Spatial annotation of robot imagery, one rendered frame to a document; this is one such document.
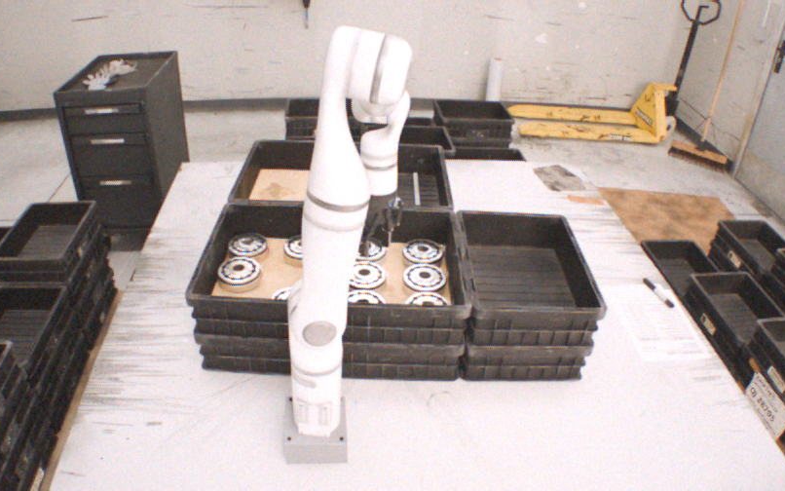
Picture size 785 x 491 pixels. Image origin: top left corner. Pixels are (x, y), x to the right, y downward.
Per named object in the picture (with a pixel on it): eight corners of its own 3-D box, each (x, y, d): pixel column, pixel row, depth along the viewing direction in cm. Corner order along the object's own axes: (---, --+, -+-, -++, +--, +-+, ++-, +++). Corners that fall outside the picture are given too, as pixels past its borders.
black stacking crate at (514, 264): (594, 352, 125) (608, 314, 118) (466, 351, 124) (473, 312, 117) (555, 251, 158) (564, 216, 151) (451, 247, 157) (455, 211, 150)
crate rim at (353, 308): (471, 319, 118) (472, 310, 117) (324, 314, 117) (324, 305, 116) (454, 216, 151) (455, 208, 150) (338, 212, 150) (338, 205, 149)
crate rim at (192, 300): (324, 314, 117) (324, 305, 116) (184, 307, 116) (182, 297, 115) (338, 212, 150) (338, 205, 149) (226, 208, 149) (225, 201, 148)
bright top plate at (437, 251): (445, 263, 143) (445, 261, 142) (404, 263, 142) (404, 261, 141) (439, 241, 151) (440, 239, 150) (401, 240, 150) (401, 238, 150)
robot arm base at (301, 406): (337, 437, 108) (339, 379, 98) (290, 433, 108) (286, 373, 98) (342, 401, 116) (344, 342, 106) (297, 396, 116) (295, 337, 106)
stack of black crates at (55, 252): (93, 354, 203) (60, 259, 178) (25, 352, 200) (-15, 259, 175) (120, 289, 236) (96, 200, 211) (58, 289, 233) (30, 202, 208)
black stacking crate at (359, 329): (465, 351, 124) (471, 312, 117) (327, 347, 123) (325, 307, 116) (449, 247, 157) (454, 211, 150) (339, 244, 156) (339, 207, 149)
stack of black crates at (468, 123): (492, 170, 346) (502, 100, 321) (504, 195, 322) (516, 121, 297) (427, 169, 342) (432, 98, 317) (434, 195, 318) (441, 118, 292)
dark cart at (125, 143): (173, 256, 282) (145, 87, 232) (93, 257, 278) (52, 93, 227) (195, 198, 332) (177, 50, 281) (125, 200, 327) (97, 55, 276)
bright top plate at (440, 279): (449, 290, 134) (449, 288, 133) (406, 292, 132) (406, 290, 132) (441, 265, 142) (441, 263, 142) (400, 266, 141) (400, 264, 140)
